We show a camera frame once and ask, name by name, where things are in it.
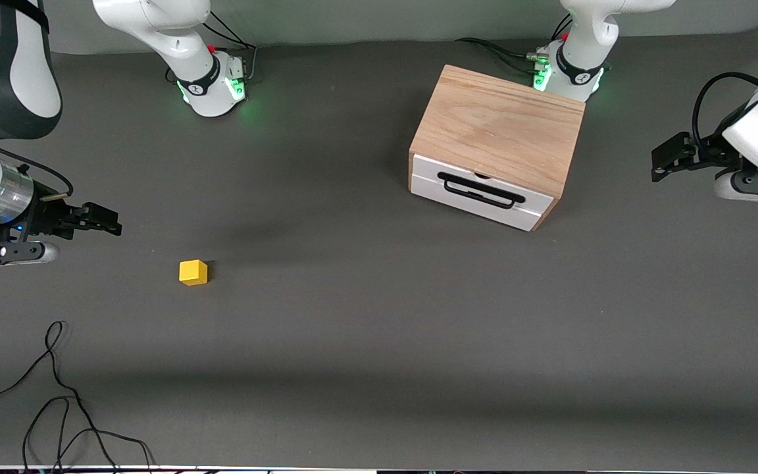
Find yellow cube block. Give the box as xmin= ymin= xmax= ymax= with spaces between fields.
xmin=179 ymin=259 xmax=209 ymax=286

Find black drawer handle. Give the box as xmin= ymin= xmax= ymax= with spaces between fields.
xmin=438 ymin=171 xmax=526 ymax=210

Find white-front wooden drawer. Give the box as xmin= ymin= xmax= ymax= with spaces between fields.
xmin=412 ymin=153 xmax=555 ymax=232

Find wooden drawer cabinet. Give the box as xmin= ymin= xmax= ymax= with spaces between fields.
xmin=409 ymin=64 xmax=586 ymax=232

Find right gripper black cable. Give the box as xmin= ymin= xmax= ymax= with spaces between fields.
xmin=0 ymin=132 xmax=75 ymax=199

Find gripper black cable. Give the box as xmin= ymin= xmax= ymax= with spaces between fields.
xmin=693 ymin=72 xmax=758 ymax=149
xmin=0 ymin=132 xmax=75 ymax=199

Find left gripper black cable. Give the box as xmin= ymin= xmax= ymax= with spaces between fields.
xmin=693 ymin=72 xmax=758 ymax=149

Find loose black table cable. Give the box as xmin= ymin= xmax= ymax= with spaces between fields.
xmin=0 ymin=321 xmax=156 ymax=474

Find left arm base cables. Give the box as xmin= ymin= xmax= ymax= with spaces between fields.
xmin=455 ymin=16 xmax=574 ymax=74

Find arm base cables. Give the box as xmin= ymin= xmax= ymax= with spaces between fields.
xmin=455 ymin=16 xmax=574 ymax=74
xmin=166 ymin=12 xmax=259 ymax=84

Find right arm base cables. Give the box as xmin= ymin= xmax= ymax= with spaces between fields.
xmin=166 ymin=12 xmax=259 ymax=84

